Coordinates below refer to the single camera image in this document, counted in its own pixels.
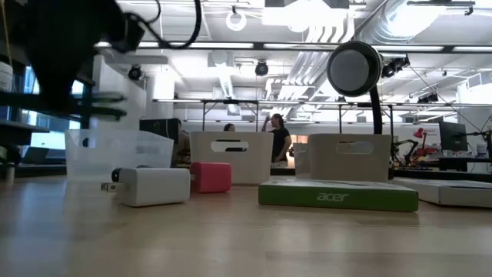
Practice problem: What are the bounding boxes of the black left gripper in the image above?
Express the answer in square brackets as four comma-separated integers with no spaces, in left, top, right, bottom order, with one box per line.
[22,0,128,121]

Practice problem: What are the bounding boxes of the white USB wall charger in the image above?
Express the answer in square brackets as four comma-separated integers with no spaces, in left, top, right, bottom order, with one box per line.
[101,167,191,208]

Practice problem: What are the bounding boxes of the pink USB wall charger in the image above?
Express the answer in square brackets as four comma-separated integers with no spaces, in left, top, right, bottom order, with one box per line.
[189,162,233,194]

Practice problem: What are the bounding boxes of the white green acer box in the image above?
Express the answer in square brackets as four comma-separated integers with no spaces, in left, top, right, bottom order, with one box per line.
[258,179,419,212]

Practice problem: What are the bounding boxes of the white product box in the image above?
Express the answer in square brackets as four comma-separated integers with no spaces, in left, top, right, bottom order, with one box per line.
[391,176,492,209]

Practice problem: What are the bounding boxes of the clear plastic bin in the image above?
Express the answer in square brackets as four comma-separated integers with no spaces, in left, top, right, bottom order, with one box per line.
[64,129,175,182]

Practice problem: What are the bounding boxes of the white plastic bin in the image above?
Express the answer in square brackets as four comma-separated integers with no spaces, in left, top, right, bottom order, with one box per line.
[189,131,274,185]

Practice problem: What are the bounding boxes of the grey plastic bin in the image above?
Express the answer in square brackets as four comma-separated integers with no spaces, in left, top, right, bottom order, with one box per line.
[292,133,392,183]

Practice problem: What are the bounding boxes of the dark grey desk surface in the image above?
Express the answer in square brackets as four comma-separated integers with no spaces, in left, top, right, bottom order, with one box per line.
[0,118,51,146]

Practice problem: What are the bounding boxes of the black desk lamp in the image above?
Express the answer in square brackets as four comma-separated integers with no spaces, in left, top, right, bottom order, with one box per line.
[326,41,397,181]

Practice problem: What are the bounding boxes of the red desk lamp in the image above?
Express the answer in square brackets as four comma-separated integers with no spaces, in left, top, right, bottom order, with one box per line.
[413,127,439,159]

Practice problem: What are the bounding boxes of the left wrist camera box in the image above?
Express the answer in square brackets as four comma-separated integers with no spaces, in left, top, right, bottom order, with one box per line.
[110,12,146,54]

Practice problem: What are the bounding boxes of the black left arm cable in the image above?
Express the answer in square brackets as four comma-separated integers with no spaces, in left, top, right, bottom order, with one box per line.
[126,0,203,50]

